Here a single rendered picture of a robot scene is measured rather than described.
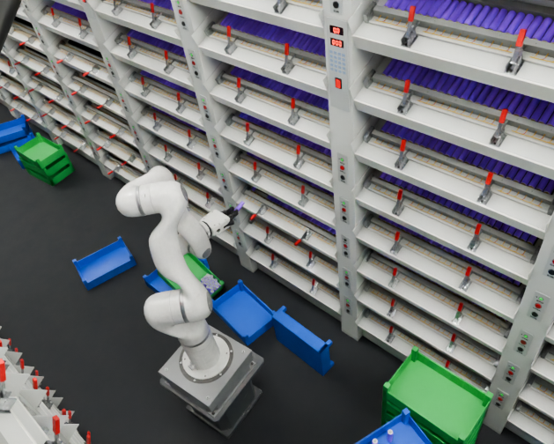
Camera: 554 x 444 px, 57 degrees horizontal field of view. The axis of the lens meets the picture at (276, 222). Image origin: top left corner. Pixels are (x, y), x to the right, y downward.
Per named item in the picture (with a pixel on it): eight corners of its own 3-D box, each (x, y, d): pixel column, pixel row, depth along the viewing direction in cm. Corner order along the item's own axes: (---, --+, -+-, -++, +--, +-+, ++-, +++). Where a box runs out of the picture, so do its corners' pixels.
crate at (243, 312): (278, 321, 257) (277, 312, 251) (247, 346, 249) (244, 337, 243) (242, 287, 275) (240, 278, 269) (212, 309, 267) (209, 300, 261)
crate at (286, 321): (323, 376, 233) (334, 364, 237) (320, 353, 219) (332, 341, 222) (277, 339, 250) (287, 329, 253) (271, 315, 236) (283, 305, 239)
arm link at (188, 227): (198, 203, 184) (217, 251, 208) (170, 184, 192) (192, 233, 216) (180, 218, 181) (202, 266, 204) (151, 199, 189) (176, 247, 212)
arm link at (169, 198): (173, 316, 185) (217, 308, 184) (166, 332, 173) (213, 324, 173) (138, 182, 171) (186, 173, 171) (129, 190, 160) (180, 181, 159)
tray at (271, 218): (340, 263, 215) (334, 255, 207) (240, 206, 247) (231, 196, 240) (365, 225, 218) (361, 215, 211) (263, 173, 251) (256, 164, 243)
